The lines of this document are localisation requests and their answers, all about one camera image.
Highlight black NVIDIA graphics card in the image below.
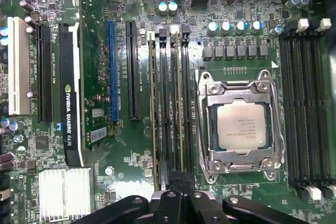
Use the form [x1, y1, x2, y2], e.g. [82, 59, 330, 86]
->
[59, 0, 109, 168]

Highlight black expansion slot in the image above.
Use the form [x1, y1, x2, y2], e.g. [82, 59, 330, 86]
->
[36, 23, 53, 124]
[125, 20, 141, 122]

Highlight blue expansion slot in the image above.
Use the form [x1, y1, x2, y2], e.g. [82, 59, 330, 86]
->
[107, 20, 119, 124]

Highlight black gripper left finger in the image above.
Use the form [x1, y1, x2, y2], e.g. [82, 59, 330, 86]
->
[73, 170, 186, 224]

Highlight metal wire locking lever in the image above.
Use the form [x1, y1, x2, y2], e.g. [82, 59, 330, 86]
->
[270, 77, 287, 168]
[196, 76, 211, 182]

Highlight silver finned heat sink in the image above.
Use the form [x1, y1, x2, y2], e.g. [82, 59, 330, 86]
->
[38, 167, 92, 224]

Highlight black RAM slot white latches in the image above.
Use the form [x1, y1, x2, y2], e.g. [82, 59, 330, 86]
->
[146, 30, 161, 192]
[314, 18, 336, 199]
[290, 18, 322, 201]
[169, 24, 185, 174]

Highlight metal socket cover frame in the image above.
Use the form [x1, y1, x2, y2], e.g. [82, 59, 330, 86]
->
[206, 80, 276, 172]

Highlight green motherboard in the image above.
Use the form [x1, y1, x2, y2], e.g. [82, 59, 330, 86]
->
[0, 0, 336, 224]

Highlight green RAM stick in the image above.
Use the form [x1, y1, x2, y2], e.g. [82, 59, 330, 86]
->
[148, 37, 160, 191]

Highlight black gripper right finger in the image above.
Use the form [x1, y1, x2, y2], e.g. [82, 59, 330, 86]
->
[183, 170, 308, 224]

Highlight silver CPU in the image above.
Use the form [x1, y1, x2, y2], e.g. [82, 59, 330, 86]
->
[215, 102, 267, 150]

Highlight metal CPU socket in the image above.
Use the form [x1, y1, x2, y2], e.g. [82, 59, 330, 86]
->
[195, 69, 287, 183]

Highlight grey square inductor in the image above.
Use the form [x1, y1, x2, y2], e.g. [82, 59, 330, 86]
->
[214, 40, 224, 61]
[202, 40, 213, 61]
[236, 40, 247, 61]
[258, 40, 269, 61]
[247, 40, 258, 61]
[225, 40, 236, 61]

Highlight black square chip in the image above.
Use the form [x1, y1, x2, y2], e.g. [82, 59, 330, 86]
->
[35, 136, 49, 150]

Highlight white expansion slot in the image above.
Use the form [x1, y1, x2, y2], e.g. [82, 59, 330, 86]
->
[7, 16, 31, 116]

